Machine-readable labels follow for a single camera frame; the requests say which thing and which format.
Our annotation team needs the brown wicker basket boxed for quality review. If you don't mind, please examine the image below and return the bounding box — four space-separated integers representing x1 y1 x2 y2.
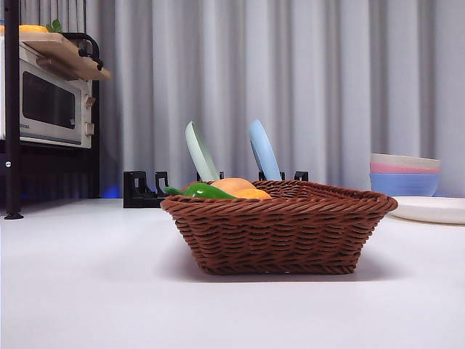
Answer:
160 180 399 276

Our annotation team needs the black metal shelf frame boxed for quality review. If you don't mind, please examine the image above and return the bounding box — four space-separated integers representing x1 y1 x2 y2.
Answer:
0 0 103 220

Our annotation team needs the pale blue plate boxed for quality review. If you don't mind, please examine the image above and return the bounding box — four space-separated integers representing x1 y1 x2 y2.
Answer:
248 119 283 182

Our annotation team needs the cream bowl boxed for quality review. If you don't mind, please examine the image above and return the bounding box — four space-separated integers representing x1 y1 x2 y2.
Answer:
371 153 442 170

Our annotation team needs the orange corn cob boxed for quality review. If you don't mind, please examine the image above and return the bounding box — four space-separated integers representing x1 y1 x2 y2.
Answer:
235 188 272 200

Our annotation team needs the white flat plate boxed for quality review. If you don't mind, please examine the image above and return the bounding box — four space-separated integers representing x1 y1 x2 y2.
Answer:
387 196 465 225

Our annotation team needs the wooden cutting board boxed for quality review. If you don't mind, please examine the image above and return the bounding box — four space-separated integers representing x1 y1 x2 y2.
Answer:
17 31 113 81

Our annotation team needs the black dish rack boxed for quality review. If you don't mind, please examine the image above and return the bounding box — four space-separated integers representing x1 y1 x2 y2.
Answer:
123 169 310 209

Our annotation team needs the green cucumber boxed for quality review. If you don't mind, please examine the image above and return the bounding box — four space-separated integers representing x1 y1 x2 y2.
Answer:
164 181 238 200

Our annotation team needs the white microwave oven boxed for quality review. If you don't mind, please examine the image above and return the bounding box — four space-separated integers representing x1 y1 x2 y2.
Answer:
0 38 94 150

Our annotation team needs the pale green plate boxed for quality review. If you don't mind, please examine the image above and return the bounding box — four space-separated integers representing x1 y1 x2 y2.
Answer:
185 121 220 182

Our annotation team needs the blue bowl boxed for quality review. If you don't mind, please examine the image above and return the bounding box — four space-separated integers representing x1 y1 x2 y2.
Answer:
369 172 441 198

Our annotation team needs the brown potato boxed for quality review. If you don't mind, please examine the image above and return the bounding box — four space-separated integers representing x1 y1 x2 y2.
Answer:
210 177 257 193

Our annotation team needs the yellow toy food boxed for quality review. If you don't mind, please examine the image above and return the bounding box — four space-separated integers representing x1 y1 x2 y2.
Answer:
0 23 50 34

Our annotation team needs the pink bowl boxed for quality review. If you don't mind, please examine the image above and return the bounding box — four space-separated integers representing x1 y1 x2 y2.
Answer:
370 161 441 176

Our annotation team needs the grey curtain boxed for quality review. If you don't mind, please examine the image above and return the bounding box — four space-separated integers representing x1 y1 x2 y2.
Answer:
14 0 465 200

